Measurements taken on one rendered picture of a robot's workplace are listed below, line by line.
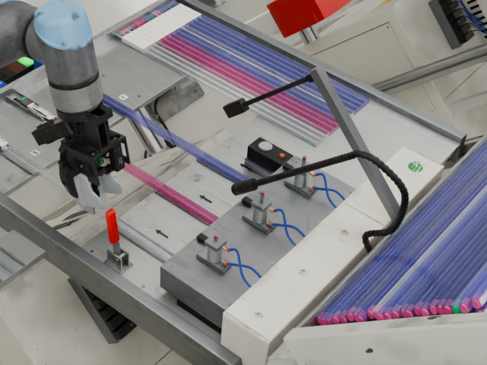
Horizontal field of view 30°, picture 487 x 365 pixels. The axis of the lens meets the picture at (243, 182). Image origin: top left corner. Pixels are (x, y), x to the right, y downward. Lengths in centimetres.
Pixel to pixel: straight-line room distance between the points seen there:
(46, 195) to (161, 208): 107
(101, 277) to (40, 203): 116
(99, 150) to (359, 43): 153
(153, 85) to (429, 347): 95
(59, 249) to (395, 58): 153
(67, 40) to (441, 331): 66
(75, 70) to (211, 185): 37
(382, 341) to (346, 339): 5
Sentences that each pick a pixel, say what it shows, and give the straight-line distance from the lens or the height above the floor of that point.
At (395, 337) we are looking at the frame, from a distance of 102.
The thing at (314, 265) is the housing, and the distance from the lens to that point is 134.
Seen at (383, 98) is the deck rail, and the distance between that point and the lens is 179.
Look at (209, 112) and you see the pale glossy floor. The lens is 291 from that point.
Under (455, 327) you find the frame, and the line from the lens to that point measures 96.
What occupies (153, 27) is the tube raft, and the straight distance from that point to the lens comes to 192.
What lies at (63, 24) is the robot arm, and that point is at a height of 119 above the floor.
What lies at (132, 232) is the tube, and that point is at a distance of 146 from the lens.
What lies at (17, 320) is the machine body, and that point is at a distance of 180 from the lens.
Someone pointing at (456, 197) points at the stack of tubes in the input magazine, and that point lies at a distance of 133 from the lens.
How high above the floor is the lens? 227
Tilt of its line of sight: 51 degrees down
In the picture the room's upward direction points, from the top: 73 degrees clockwise
